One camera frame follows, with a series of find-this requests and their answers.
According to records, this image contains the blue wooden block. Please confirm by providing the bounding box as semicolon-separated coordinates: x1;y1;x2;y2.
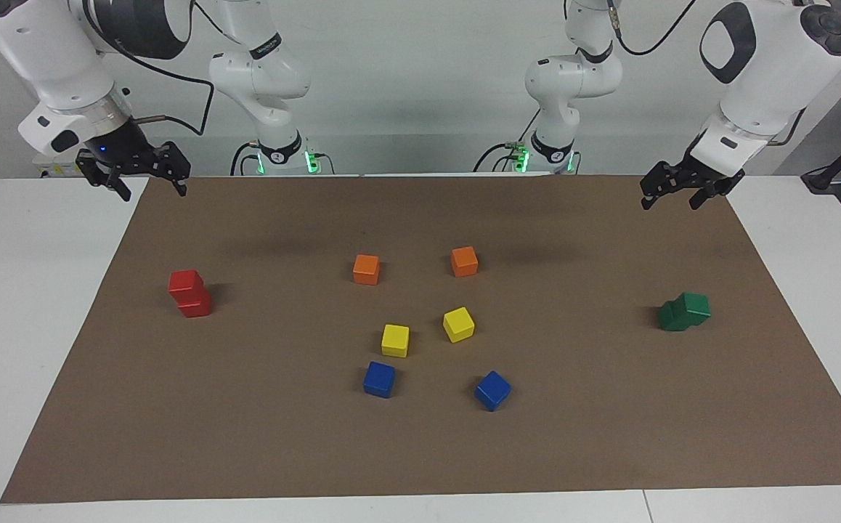
474;370;513;413
362;361;396;400

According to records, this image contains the orange wooden block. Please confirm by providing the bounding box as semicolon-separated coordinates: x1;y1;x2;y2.
352;254;381;286
450;246;479;278

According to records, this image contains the green wooden block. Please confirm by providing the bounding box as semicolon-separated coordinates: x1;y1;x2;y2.
678;292;712;325
657;299;690;333

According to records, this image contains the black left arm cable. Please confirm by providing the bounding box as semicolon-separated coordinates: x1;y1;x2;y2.
607;0;701;57

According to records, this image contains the brown table mat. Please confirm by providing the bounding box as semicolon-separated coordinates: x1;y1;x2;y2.
0;173;841;505

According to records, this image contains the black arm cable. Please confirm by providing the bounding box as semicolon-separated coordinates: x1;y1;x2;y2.
607;0;701;57
112;0;247;137

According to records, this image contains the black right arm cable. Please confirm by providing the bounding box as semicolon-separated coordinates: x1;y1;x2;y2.
112;0;247;137

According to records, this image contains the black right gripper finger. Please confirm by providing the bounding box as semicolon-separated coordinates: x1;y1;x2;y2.
76;151;133;202
165;143;192;198

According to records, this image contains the yellow wooden block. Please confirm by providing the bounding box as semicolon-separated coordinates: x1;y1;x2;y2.
442;307;476;344
381;324;410;359

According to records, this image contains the white power strip box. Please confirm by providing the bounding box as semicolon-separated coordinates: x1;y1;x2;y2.
32;160;86;179

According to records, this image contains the black base cable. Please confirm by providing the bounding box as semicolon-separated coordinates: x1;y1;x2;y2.
473;105;541;174
230;142;258;176

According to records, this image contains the red wooden block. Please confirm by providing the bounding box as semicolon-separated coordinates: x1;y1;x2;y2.
177;287;213;319
168;269;207;302

